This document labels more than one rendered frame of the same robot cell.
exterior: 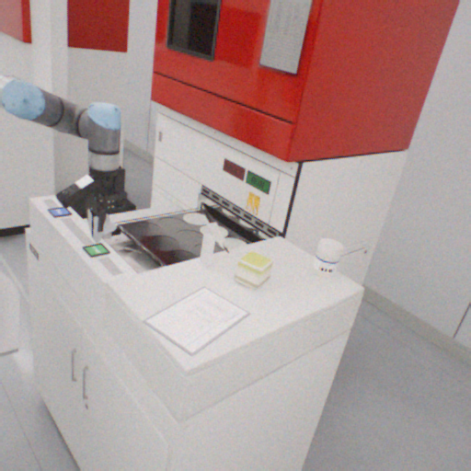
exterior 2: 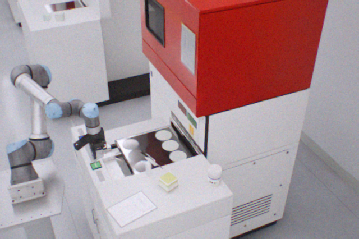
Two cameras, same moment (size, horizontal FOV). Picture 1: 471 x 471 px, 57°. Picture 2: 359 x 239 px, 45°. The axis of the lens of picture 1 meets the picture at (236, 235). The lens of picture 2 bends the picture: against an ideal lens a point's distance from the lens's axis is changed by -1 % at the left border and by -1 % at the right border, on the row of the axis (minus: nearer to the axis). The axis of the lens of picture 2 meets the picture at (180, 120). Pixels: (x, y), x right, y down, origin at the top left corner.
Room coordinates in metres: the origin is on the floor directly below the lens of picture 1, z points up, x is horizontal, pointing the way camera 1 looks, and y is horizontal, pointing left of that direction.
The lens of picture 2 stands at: (-0.46, -0.67, 2.56)
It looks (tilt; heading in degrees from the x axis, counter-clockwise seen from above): 37 degrees down; 20
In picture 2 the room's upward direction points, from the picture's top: straight up
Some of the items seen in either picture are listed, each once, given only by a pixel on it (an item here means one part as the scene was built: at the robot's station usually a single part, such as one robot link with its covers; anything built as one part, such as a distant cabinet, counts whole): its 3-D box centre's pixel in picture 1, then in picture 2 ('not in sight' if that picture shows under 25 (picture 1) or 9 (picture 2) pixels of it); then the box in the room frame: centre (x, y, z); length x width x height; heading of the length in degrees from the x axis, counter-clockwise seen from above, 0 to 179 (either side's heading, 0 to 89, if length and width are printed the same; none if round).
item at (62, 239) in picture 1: (77, 252); (91, 161); (1.10, 0.46, 0.89); 0.55 x 0.09 x 0.14; 45
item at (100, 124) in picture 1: (103, 128); (91, 114); (1.02, 0.36, 1.30); 0.09 x 0.08 x 0.11; 70
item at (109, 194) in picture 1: (105, 189); (96, 139); (1.03, 0.35, 1.14); 0.09 x 0.08 x 0.12; 135
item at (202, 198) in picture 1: (233, 225); (184, 139); (1.47, 0.02, 0.89); 0.44 x 0.02 x 0.10; 45
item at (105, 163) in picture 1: (103, 159); (92, 127); (1.02, 0.36, 1.22); 0.08 x 0.08 x 0.05
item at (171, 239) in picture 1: (189, 237); (153, 150); (1.31, 0.16, 0.90); 0.34 x 0.34 x 0.01; 45
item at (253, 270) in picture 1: (254, 269); (168, 182); (1.00, -0.06, 1.00); 0.07 x 0.07 x 0.07; 63
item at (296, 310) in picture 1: (241, 307); (164, 200); (0.97, -0.05, 0.89); 0.62 x 0.35 x 0.14; 135
